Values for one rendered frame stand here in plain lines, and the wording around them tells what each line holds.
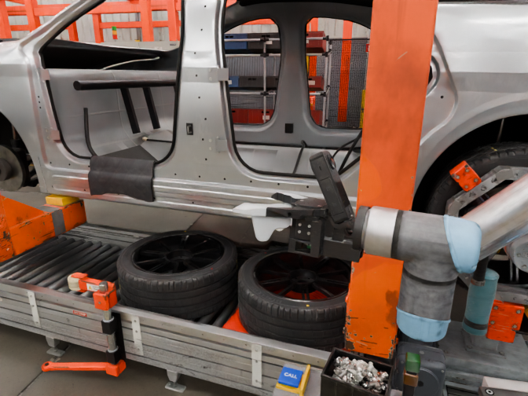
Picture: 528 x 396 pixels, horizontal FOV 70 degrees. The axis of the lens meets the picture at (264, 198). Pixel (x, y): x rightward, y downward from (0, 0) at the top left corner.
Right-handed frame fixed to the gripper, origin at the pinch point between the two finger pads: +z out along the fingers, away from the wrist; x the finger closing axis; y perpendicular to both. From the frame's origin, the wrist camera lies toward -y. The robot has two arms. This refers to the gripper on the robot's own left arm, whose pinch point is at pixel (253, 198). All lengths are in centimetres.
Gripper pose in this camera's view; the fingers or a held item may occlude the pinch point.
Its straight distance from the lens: 66.3
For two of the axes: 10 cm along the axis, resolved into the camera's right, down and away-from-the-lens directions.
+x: 4.3, -1.5, 8.9
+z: -9.0, -1.4, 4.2
